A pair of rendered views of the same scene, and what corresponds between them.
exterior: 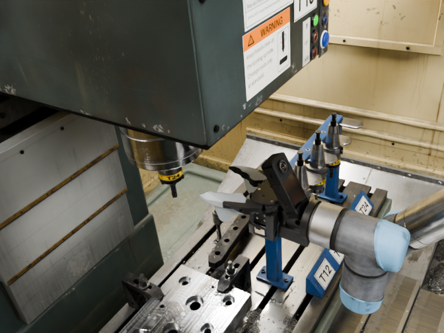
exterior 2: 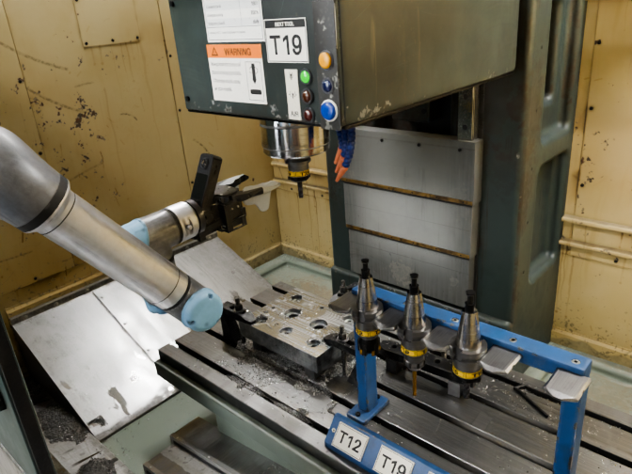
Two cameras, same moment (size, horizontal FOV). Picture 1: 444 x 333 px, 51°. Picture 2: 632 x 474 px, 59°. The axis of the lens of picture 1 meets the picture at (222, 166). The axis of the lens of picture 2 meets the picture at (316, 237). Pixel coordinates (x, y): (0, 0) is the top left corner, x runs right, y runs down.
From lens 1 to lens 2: 1.53 m
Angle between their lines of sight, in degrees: 83
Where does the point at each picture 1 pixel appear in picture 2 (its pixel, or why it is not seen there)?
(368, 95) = not seen: outside the picture
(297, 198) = (197, 193)
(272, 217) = not seen: hidden behind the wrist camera
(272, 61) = (241, 84)
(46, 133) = (404, 139)
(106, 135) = (461, 182)
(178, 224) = not seen: hidden behind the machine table
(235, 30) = (199, 37)
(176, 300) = (325, 314)
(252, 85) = (218, 89)
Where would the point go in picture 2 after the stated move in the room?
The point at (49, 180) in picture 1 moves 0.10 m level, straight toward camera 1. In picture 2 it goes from (394, 179) to (364, 184)
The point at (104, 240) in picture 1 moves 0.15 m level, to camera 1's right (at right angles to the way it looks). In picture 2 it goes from (430, 280) to (434, 305)
